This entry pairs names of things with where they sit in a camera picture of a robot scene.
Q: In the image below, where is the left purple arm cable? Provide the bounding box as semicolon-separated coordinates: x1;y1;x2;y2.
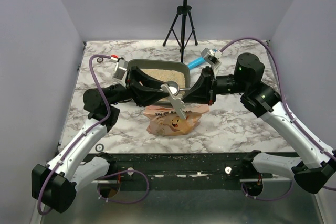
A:
36;54;119;216

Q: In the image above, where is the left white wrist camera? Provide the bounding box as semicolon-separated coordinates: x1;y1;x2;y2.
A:
113;59;128;82

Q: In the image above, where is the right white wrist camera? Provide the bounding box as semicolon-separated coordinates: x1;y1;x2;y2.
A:
201;48;223;76

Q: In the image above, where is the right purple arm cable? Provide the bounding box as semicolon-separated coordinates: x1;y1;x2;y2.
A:
214;37;336;191

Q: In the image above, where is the pink cat litter bag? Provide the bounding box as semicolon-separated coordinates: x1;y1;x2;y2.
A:
143;105;209;136

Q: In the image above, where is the blue cylindrical flashlight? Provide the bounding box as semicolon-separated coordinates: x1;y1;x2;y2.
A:
187;48;218;70

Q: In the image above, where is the silver metal scoop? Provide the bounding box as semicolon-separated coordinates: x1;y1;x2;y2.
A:
166;81;191;95

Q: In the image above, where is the grey plastic litter box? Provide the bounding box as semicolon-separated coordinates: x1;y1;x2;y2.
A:
125;59;192;105

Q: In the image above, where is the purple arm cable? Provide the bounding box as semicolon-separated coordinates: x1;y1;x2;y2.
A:
36;54;119;216
214;37;336;191

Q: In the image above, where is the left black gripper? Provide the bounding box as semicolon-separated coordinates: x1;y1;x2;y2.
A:
108;65;169;106

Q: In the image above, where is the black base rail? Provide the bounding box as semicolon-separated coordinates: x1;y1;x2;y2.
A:
86;152;274;192

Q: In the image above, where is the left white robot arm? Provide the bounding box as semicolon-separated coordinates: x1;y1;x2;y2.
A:
31;67;169;215

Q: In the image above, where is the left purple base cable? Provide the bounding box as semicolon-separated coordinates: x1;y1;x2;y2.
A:
97;170;151;204

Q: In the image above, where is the grey bag clip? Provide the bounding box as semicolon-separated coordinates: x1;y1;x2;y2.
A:
161;84;186;120

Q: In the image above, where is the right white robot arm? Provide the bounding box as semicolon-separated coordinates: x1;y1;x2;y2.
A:
182;51;335;194

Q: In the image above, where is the beige litter in box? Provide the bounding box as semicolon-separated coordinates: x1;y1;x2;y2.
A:
141;69;190;88

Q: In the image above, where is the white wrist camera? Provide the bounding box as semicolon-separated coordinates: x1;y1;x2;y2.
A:
113;59;128;82
201;48;223;76

